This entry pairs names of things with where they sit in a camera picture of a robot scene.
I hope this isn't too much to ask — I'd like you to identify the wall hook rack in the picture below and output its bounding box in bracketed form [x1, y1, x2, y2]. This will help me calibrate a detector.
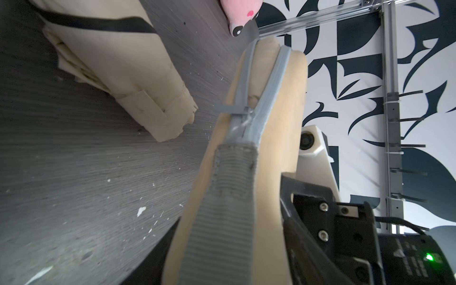
[384, 90, 428, 201]

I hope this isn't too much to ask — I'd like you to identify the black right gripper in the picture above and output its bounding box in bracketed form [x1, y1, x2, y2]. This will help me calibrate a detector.
[280, 173, 456, 285]

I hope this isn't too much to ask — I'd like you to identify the beige umbrella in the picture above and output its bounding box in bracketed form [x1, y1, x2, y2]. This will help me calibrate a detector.
[31, 1, 198, 142]

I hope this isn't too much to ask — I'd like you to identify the pink plush toy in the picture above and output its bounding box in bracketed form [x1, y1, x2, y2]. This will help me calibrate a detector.
[220, 0, 263, 37]

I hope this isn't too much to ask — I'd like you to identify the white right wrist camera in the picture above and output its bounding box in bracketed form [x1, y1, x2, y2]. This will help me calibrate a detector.
[296, 125, 341, 202]

